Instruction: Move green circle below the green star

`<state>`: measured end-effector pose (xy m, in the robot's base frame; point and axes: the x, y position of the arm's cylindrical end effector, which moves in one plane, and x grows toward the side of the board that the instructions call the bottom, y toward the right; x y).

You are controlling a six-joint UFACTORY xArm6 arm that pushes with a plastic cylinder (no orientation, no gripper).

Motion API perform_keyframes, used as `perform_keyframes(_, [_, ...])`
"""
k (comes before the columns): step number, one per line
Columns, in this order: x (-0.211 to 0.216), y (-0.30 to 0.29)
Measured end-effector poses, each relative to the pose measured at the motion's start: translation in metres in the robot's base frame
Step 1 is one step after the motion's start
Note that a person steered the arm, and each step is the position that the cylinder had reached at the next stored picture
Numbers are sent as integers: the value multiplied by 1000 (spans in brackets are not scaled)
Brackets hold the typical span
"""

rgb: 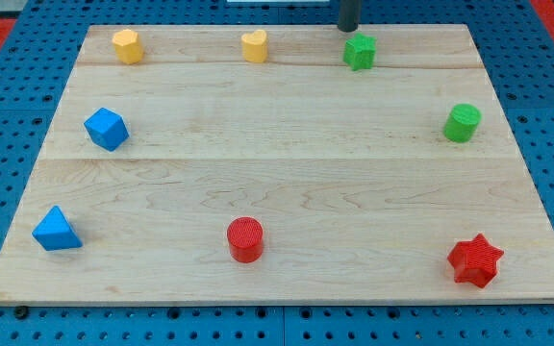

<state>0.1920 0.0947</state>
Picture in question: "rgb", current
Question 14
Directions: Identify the yellow hexagon block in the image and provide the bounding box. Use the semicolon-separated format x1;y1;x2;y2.
112;29;144;64

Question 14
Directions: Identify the green cylinder block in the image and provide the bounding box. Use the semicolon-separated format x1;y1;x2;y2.
443;104;482;143

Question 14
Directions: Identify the blue cube block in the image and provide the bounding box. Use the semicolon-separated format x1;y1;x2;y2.
84;108;129;152

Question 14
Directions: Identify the blue triangle block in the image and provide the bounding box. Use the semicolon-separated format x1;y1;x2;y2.
32;206;83;251

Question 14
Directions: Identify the red cylinder block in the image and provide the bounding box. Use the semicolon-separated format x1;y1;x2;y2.
226;216;264;263

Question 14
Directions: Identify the green star block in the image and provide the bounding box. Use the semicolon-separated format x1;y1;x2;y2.
342;33;377;71

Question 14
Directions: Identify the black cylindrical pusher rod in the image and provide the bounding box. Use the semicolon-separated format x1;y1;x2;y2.
337;0;362;33

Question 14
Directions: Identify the red star block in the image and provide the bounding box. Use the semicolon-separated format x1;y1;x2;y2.
447;234;504;288

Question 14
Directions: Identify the yellow heart block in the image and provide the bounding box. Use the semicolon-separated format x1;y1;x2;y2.
240;29;268;63

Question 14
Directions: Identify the light wooden board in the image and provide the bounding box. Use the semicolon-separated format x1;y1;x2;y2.
0;24;554;307

